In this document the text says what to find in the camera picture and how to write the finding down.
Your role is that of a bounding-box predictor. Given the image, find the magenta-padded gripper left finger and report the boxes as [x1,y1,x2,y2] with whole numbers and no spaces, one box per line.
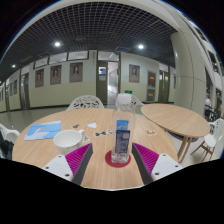
[42,143,94,186]

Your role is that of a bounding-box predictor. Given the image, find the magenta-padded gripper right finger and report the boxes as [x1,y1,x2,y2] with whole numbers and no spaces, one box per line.
[130,142,184,185]

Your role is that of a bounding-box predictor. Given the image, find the clear plastic water bottle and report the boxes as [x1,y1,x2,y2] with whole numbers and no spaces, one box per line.
[110,93,137,164]

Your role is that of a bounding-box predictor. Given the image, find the white ceramic mug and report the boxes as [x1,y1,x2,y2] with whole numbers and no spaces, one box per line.
[53,128,87,156]

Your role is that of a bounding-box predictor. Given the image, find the flat round red coaster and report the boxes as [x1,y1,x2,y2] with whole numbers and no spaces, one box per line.
[104,149,132,169]

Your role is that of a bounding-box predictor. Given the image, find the black and white sticker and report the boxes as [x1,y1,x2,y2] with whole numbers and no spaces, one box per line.
[93,129,113,138]

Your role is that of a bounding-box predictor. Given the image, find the light blue paper leaflet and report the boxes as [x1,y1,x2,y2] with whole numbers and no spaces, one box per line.
[23,120,63,141]

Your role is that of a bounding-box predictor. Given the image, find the round wooden side table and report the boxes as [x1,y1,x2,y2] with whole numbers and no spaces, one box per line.
[140,102,211,162]

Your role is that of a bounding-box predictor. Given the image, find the white lattice-back chair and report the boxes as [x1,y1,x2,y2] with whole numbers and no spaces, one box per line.
[131,94,145,108]
[65,94,105,111]

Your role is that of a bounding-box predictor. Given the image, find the white chair with wooden legs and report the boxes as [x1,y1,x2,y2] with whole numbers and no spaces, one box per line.
[190,117,224,163]

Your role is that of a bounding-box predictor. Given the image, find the black bag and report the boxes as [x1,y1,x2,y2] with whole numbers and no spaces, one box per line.
[0,131,15,160]

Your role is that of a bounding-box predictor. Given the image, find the dark green door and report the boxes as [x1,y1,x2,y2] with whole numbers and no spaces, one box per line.
[96,60,109,105]

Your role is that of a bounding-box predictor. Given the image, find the person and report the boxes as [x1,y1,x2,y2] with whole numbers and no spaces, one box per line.
[204,94,214,118]

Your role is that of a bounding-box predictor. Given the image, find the round ceiling lights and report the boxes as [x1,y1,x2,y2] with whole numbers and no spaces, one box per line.
[10,40,145,69]

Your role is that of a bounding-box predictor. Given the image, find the framed wall portraits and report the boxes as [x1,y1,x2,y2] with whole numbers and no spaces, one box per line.
[0,61,158,98]

